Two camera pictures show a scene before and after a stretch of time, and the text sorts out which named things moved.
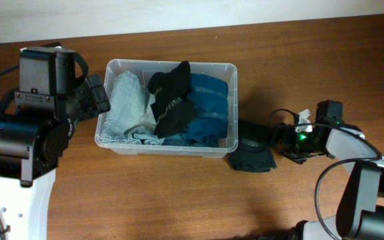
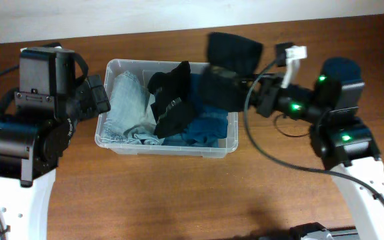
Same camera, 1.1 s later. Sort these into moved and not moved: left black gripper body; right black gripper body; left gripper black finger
Moved: right black gripper body
Not moved: left black gripper body; left gripper black finger
